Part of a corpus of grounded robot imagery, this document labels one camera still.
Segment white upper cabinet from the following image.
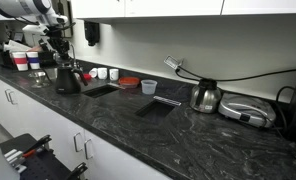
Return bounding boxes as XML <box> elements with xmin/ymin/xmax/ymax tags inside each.
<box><xmin>69</xmin><ymin>0</ymin><xmax>296</xmax><ymax>25</ymax></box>

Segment black organizer tray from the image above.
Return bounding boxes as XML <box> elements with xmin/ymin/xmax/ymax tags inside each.
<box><xmin>0</xmin><ymin>44</ymin><xmax>16</xmax><ymax>70</ymax></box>

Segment white cabinet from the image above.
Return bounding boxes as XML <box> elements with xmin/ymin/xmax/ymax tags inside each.
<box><xmin>69</xmin><ymin>0</ymin><xmax>296</xmax><ymax>25</ymax></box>
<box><xmin>0</xmin><ymin>73</ymin><xmax>173</xmax><ymax>180</ymax></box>

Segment black gooseneck kettle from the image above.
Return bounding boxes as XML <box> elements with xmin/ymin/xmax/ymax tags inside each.
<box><xmin>54</xmin><ymin>65</ymin><xmax>89</xmax><ymax>95</ymax></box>

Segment white cup blue band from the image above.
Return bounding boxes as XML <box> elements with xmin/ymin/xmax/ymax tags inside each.
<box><xmin>25</xmin><ymin>50</ymin><xmax>42</xmax><ymax>71</ymax></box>

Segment black clamp red tip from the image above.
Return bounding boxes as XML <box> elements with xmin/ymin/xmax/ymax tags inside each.
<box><xmin>22</xmin><ymin>134</ymin><xmax>53</xmax><ymax>158</ymax></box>

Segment white lower cabinet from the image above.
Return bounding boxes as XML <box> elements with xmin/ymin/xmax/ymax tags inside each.
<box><xmin>0</xmin><ymin>73</ymin><xmax>173</xmax><ymax>180</ymax></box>

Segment black wall dispenser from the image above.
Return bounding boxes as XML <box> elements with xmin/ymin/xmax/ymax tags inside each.
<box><xmin>83</xmin><ymin>20</ymin><xmax>101</xmax><ymax>47</ymax></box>

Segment clear plastic deli container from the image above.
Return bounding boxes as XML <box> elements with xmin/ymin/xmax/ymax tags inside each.
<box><xmin>140</xmin><ymin>79</ymin><xmax>158</xmax><ymax>96</ymax></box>

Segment stainless steel carafe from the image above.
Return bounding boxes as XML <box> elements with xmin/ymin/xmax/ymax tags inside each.
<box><xmin>189</xmin><ymin>78</ymin><xmax>222</xmax><ymax>114</ymax></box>

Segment small white tipped cup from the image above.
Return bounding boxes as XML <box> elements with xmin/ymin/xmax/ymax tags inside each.
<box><xmin>88</xmin><ymin>67</ymin><xmax>99</xmax><ymax>79</ymax></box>

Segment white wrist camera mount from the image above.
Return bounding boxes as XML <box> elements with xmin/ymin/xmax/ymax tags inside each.
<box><xmin>22</xmin><ymin>23</ymin><xmax>50</xmax><ymax>43</ymax></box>

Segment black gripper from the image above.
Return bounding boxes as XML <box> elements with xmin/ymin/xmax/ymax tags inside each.
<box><xmin>45</xmin><ymin>28</ymin><xmax>72</xmax><ymax>65</ymax></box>

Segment long black power cable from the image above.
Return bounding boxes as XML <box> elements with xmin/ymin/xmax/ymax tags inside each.
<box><xmin>174</xmin><ymin>65</ymin><xmax>296</xmax><ymax>83</ymax></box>

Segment black pegboard cart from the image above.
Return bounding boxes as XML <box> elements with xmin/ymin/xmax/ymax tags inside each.
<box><xmin>0</xmin><ymin>133</ymin><xmax>89</xmax><ymax>180</ymax></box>

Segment silver waffle maker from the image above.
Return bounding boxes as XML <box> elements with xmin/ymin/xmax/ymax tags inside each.
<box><xmin>217</xmin><ymin>92</ymin><xmax>277</xmax><ymax>129</ymax></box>

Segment looped black appliance cable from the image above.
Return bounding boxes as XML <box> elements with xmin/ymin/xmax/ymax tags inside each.
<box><xmin>274</xmin><ymin>85</ymin><xmax>296</xmax><ymax>132</ymax></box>

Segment white cup red band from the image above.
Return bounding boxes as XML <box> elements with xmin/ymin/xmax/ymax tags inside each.
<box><xmin>11</xmin><ymin>51</ymin><xmax>29</xmax><ymax>72</ymax></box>

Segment white ceramic mug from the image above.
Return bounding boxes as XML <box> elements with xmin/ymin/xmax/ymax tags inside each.
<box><xmin>97</xmin><ymin>67</ymin><xmax>108</xmax><ymax>80</ymax></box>
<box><xmin>108</xmin><ymin>68</ymin><xmax>120</xmax><ymax>82</ymax></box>

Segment silver cabinet handle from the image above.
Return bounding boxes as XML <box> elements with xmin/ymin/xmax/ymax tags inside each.
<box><xmin>8</xmin><ymin>90</ymin><xmax>19</xmax><ymax>106</ymax></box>
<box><xmin>83</xmin><ymin>138</ymin><xmax>95</xmax><ymax>161</ymax></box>
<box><xmin>73</xmin><ymin>132</ymin><xmax>84</xmax><ymax>154</ymax></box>
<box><xmin>4</xmin><ymin>88</ymin><xmax>13</xmax><ymax>104</ymax></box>

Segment red bowl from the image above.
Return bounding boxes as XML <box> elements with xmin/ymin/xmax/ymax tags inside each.
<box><xmin>117</xmin><ymin>76</ymin><xmax>141</xmax><ymax>90</ymax></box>

